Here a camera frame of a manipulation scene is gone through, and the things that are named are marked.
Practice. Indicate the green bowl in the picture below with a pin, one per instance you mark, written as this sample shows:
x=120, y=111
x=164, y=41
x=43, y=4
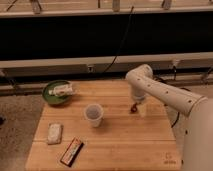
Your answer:
x=55, y=100

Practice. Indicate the brown candy bar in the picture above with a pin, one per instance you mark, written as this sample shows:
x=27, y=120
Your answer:
x=71, y=152

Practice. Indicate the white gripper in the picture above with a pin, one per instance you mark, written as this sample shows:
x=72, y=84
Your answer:
x=142, y=107

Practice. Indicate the white wrapped packet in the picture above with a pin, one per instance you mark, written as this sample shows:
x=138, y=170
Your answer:
x=54, y=133

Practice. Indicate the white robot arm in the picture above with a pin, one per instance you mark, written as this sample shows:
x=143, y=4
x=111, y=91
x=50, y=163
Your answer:
x=198, y=141

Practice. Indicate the translucent ceramic cup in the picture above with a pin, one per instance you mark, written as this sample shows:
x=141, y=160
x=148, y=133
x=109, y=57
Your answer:
x=94, y=114

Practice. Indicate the white bottle in bowl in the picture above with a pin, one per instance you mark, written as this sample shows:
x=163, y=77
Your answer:
x=61, y=90

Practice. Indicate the red pepper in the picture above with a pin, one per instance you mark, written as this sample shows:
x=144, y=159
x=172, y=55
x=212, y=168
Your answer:
x=134, y=108

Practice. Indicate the wooden cutting board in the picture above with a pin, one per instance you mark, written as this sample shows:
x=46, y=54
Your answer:
x=123, y=141

